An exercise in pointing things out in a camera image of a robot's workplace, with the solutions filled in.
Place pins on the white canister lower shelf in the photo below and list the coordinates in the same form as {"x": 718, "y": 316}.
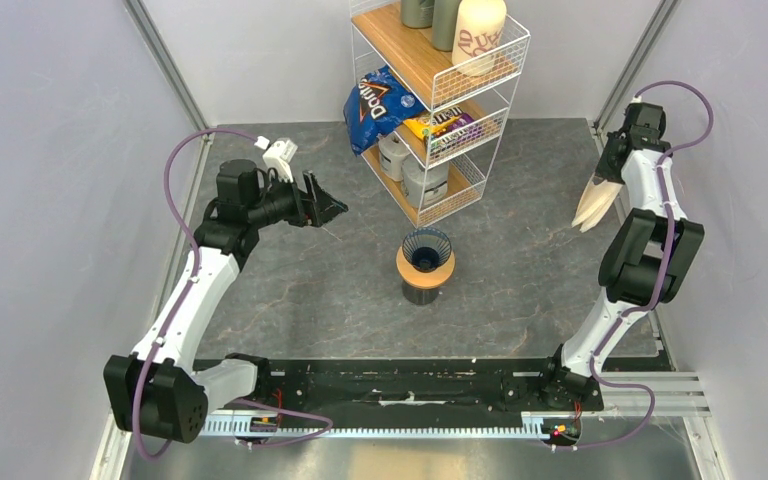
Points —
{"x": 392, "y": 153}

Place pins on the grey green bottle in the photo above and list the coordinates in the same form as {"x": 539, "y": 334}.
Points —
{"x": 417, "y": 14}
{"x": 444, "y": 24}

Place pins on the grey canister lower shelf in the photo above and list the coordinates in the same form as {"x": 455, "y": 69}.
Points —
{"x": 424, "y": 187}

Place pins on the blue ribbed coffee dripper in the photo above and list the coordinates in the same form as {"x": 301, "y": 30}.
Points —
{"x": 426, "y": 249}

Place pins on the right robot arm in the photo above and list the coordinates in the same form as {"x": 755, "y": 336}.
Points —
{"x": 644, "y": 265}

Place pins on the wooden ring dripper stand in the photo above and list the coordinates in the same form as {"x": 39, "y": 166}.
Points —
{"x": 424, "y": 280}

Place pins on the white wire shelf rack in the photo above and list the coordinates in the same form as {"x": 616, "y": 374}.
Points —
{"x": 379, "y": 38}

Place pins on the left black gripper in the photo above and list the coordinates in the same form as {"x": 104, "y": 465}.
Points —
{"x": 315, "y": 215}

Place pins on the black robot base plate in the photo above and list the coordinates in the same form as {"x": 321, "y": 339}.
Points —
{"x": 415, "y": 394}

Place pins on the yellow M&M candy bag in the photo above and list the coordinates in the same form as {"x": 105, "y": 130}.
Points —
{"x": 427, "y": 126}

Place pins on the cream white bottle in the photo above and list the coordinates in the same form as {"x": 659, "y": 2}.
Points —
{"x": 478, "y": 31}

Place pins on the dark glass carafe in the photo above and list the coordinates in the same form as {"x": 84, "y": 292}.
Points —
{"x": 419, "y": 296}

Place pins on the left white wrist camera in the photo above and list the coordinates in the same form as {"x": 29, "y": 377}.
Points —
{"x": 278, "y": 154}

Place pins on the paper coffee filter stack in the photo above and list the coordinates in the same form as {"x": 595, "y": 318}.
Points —
{"x": 597, "y": 198}

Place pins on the blue Doritos chip bag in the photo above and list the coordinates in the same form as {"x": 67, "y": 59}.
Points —
{"x": 376, "y": 106}

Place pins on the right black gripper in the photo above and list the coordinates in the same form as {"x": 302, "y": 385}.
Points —
{"x": 604, "y": 170}

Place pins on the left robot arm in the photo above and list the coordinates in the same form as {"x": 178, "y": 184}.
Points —
{"x": 156, "y": 390}

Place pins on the aluminium rail frame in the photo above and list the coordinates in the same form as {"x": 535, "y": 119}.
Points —
{"x": 676, "y": 442}

